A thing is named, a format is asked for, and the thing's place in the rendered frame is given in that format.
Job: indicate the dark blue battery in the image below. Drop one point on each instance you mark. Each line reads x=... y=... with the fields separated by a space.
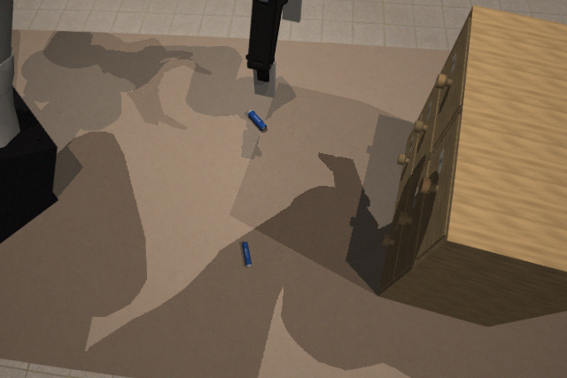
x=248 y=261

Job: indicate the blue aa battery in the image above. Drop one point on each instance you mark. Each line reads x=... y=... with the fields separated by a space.
x=256 y=119

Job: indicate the small wooden chest of drawers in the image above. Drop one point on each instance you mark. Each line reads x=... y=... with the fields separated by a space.
x=504 y=256

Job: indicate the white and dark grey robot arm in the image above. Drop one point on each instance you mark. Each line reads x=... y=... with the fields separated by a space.
x=9 y=125

